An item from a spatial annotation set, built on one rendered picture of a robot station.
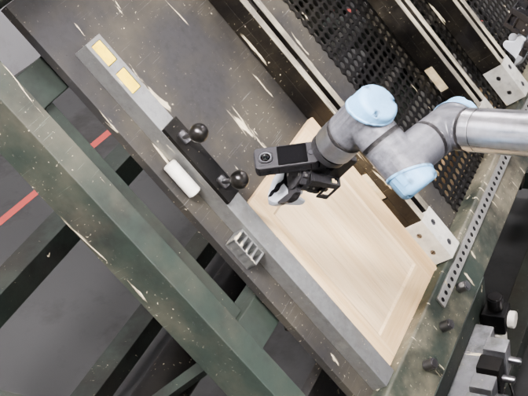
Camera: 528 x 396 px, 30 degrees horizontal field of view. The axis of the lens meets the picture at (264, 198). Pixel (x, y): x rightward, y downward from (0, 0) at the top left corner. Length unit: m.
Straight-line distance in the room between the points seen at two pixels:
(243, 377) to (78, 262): 2.51
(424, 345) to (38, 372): 1.96
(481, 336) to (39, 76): 1.23
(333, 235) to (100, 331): 1.88
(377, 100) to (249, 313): 0.62
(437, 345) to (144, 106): 0.88
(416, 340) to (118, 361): 1.50
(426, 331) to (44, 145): 1.00
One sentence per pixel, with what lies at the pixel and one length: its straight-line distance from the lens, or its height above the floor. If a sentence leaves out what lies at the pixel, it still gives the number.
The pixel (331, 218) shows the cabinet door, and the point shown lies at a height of 1.15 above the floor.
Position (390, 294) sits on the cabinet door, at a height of 0.96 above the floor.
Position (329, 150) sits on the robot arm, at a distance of 1.69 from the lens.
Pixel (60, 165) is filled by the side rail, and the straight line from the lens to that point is 1.78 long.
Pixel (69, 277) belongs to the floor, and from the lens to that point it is 4.28.
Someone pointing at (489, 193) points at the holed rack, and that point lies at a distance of 2.70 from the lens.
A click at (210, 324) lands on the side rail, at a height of 1.26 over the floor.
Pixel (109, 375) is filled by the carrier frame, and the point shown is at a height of 0.18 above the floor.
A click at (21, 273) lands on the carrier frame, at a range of 3.00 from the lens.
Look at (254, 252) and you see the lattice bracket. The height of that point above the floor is 1.25.
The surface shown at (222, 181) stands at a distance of 1.98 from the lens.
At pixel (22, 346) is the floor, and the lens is 4.03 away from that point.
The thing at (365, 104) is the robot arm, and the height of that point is 1.66.
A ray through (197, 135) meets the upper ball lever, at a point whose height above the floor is 1.54.
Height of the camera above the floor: 2.45
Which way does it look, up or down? 34 degrees down
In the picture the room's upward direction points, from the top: 13 degrees counter-clockwise
